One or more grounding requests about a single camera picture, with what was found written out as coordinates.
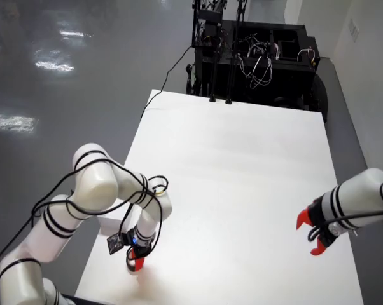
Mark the black wrist camera board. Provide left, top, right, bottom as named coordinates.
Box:
left=106, top=233, right=124, bottom=255

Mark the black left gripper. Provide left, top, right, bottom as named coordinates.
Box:
left=122, top=233, right=155, bottom=271

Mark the tall black stand pole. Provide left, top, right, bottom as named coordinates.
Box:
left=225, top=0, right=247, bottom=105

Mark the white rectangular bin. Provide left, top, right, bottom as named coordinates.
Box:
left=97, top=205, right=139, bottom=238

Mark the white cart wire bundle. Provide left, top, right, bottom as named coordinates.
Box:
left=237, top=36, right=280, bottom=90

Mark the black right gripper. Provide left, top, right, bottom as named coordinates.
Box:
left=295, top=196, right=339, bottom=257

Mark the thin black floor cable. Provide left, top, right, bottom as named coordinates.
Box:
left=139, top=45, right=194, bottom=120

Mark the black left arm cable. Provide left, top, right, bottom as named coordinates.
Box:
left=0, top=160, right=169, bottom=268

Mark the short black stand pole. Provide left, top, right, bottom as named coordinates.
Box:
left=209, top=28, right=223, bottom=102

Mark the black tape roll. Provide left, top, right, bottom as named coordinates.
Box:
left=125, top=253, right=145, bottom=273

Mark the black equipment cart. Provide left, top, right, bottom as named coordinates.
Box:
left=185, top=0, right=330, bottom=123

